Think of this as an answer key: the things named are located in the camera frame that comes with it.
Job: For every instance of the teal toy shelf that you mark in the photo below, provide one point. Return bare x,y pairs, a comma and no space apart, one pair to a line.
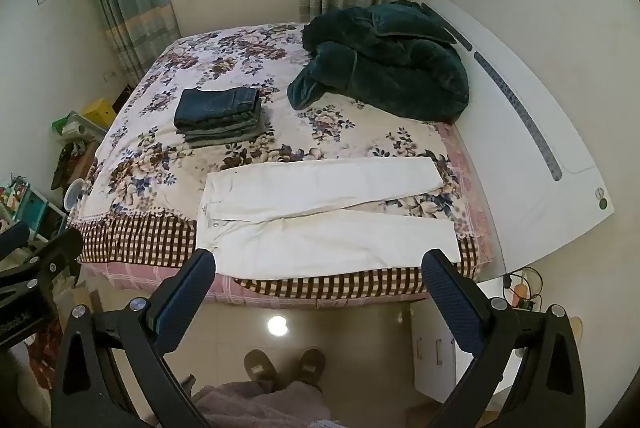
32,208

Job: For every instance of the wall socket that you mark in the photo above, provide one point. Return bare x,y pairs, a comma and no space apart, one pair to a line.
107,76

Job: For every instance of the brown slipper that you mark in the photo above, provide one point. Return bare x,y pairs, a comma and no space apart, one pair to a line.
260,365
310,363

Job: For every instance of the stack of folded jeans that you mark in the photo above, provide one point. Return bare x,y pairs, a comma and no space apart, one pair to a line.
220,113

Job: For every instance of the white nightstand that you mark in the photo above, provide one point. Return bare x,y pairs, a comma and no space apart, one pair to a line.
435,358

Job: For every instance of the white pants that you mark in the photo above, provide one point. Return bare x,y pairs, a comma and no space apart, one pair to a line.
300,218

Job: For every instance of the bed with floral sheet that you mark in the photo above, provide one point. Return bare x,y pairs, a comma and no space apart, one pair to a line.
240,53

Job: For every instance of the small orange object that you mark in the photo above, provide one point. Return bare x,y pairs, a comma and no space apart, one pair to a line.
520,292

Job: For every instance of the white headboard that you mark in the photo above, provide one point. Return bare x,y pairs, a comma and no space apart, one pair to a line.
530,188

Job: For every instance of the yellow box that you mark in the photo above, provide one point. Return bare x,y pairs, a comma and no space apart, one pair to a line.
100,111

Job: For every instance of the green plastic bag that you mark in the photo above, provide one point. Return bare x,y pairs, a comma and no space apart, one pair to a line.
59,124

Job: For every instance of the white plastic pipe fitting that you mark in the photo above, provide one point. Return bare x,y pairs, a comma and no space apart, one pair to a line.
76,127

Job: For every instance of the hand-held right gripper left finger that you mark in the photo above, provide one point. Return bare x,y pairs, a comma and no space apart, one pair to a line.
182,308

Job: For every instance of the dark green fleece blanket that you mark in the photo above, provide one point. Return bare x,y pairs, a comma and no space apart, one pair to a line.
390,58

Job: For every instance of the brown cardboard box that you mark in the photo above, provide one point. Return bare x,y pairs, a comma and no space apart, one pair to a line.
75,161

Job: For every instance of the red patterned cloth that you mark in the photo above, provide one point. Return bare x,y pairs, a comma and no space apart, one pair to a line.
45,350

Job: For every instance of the person's mauve fleece clothing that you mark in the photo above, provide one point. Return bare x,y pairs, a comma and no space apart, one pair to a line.
260,408

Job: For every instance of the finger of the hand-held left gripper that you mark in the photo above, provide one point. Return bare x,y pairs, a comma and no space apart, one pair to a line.
14,232
55,248

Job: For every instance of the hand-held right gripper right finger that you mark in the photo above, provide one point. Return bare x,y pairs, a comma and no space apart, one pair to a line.
452,308

